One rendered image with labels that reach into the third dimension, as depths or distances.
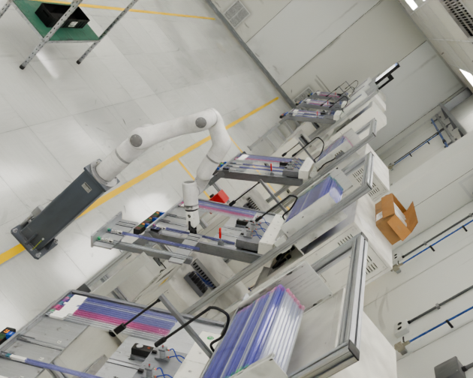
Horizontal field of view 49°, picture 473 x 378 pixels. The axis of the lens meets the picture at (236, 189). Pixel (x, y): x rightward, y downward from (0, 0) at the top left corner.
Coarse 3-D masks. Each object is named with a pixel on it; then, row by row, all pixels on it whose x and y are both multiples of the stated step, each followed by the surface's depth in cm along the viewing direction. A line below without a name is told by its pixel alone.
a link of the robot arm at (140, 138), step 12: (168, 120) 285; (180, 120) 279; (192, 120) 271; (204, 120) 270; (132, 132) 283; (144, 132) 281; (156, 132) 282; (168, 132) 282; (180, 132) 282; (192, 132) 278; (132, 144) 283; (144, 144) 283
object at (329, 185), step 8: (328, 176) 315; (320, 184) 310; (328, 184) 300; (336, 184) 310; (312, 192) 306; (320, 192) 288; (328, 192) 287; (336, 192) 299; (304, 200) 302; (312, 200) 283; (336, 200) 288; (296, 208) 297; (304, 208) 278; (288, 216) 294
